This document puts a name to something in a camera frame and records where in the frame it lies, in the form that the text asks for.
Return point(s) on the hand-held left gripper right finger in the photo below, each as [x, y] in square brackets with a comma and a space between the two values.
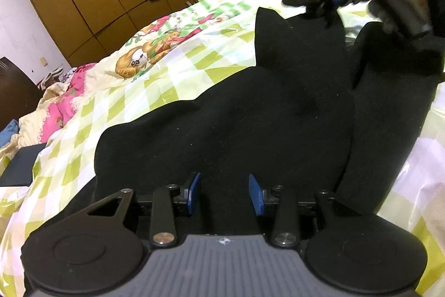
[255, 194]

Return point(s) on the flat black box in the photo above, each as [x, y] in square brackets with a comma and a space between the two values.
[21, 164]

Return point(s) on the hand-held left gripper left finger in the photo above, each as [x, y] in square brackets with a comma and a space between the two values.
[194, 194]

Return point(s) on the blue cloth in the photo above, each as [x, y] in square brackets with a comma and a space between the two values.
[8, 133]

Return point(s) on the grey slippers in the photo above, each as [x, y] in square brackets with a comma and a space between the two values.
[50, 77]

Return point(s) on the black pants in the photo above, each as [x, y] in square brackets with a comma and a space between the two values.
[243, 109]

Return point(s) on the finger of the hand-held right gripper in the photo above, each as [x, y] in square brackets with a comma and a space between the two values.
[330, 13]
[299, 1]

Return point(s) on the green checked printed bedsheet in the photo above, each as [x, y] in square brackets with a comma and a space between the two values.
[104, 116]

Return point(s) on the pink floral quilt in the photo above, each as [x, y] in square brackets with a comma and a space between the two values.
[52, 116]

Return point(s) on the wall socket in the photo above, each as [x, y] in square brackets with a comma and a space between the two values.
[43, 61]

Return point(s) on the dark wooden headboard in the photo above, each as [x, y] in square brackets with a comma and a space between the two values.
[15, 91]

